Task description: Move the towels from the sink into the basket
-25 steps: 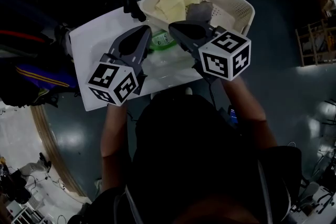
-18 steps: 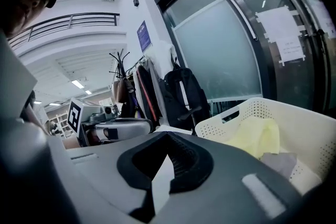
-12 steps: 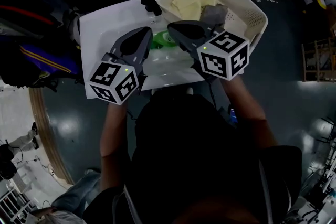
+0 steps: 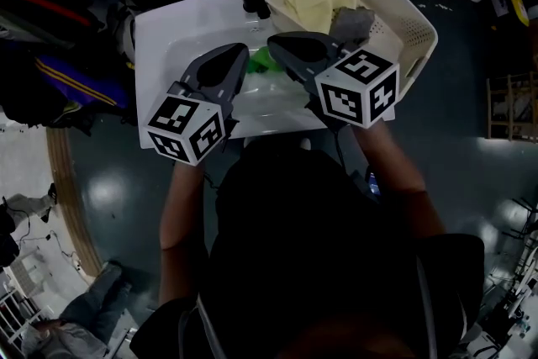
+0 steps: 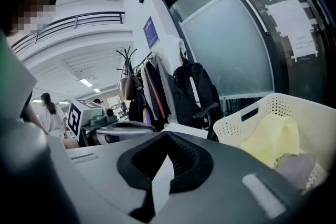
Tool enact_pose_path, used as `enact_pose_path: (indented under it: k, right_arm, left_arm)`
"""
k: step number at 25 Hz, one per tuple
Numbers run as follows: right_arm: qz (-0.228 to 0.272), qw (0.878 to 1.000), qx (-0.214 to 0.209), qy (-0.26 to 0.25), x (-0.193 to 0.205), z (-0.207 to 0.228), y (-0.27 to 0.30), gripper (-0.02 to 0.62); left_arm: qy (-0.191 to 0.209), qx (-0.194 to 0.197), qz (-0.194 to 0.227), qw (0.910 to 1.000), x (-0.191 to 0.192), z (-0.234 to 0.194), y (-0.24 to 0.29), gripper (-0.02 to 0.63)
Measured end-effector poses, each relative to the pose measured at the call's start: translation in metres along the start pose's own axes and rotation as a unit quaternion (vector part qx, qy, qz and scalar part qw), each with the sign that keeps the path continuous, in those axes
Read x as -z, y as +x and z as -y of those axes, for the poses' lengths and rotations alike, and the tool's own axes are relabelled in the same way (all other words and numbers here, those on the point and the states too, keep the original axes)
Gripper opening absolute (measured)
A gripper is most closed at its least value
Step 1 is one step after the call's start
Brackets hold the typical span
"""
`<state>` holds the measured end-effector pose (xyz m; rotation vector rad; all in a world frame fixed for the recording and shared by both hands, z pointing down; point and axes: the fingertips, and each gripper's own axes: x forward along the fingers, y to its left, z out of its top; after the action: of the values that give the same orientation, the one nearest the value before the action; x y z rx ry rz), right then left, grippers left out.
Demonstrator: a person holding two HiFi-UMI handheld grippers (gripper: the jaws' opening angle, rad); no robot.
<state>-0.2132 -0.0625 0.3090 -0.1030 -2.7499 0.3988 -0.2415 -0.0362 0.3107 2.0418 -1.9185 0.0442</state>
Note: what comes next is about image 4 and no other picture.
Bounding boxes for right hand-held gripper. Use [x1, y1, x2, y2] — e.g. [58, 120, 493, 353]
[267, 31, 400, 134]

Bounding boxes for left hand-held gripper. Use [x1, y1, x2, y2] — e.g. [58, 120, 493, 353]
[146, 42, 251, 168]

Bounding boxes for grey cloth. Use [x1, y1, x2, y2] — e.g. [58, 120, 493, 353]
[327, 6, 376, 45]

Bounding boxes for cream perforated plastic basket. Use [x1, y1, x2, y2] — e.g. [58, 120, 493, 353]
[264, 0, 439, 96]

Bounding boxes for person's right forearm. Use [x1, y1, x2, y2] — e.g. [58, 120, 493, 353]
[352, 121, 446, 240]

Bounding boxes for person's left forearm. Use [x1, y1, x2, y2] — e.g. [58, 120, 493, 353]
[159, 161, 211, 308]

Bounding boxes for green plastic bottle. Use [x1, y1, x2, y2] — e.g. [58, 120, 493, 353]
[245, 45, 287, 75]

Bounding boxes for white sink basin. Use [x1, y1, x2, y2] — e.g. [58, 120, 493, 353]
[133, 0, 398, 150]

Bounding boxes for black phone lit screen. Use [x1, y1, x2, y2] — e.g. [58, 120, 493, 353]
[365, 167, 382, 197]

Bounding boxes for purple garment yellow stripes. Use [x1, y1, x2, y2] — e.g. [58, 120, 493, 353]
[33, 54, 129, 110]

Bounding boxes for black yellow bag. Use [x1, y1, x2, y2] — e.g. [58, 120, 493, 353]
[62, 100, 98, 135]

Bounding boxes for dark garment red stripe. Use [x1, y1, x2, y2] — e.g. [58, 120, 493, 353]
[0, 0, 106, 51]

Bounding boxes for person's torso black shirt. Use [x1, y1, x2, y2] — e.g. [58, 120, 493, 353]
[129, 138, 487, 359]

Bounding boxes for wooden shelf rack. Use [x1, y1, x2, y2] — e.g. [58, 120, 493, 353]
[486, 71, 538, 140]

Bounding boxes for yellow floor sign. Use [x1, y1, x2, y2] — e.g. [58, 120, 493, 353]
[506, 0, 530, 27]

